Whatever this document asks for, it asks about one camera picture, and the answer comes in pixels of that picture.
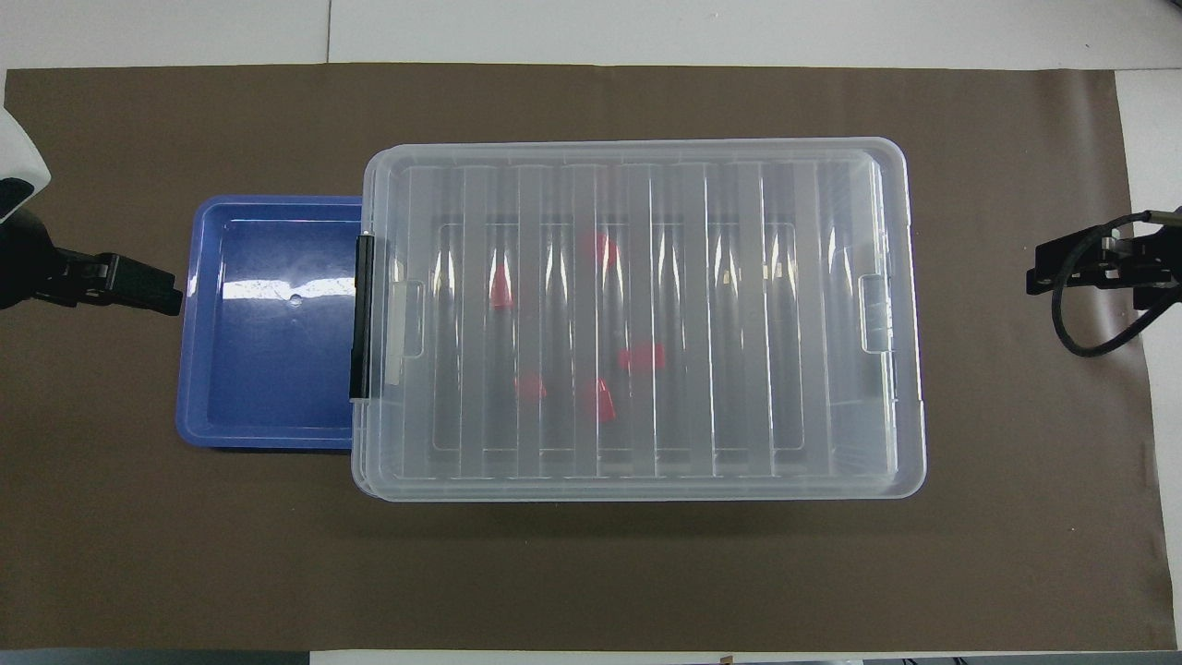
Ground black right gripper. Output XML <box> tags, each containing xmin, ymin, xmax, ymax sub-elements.
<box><xmin>1026</xmin><ymin>209</ymin><xmax>1182</xmax><ymax>311</ymax></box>

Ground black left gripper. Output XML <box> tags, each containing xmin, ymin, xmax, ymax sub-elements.
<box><xmin>0</xmin><ymin>205</ymin><xmax>184</xmax><ymax>318</ymax></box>

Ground clear ribbed box lid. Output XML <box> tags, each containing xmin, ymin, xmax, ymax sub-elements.
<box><xmin>360</xmin><ymin>138</ymin><xmax>927</xmax><ymax>502</ymax></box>

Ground blue plastic tray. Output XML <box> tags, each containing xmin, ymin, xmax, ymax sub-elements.
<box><xmin>175</xmin><ymin>195</ymin><xmax>366</xmax><ymax>452</ymax></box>

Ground clear plastic storage box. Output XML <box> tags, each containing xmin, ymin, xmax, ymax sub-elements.
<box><xmin>351</xmin><ymin>146</ymin><xmax>926</xmax><ymax>502</ymax></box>

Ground brown table mat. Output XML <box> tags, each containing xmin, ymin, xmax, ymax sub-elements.
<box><xmin>0</xmin><ymin>63</ymin><xmax>1178</xmax><ymax>653</ymax></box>

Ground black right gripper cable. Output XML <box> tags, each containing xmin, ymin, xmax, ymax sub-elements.
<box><xmin>1055</xmin><ymin>212</ymin><xmax>1182</xmax><ymax>358</ymax></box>

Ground black box latch handle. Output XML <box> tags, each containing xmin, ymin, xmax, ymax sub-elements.
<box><xmin>349</xmin><ymin>234</ymin><xmax>376</xmax><ymax>402</ymax></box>

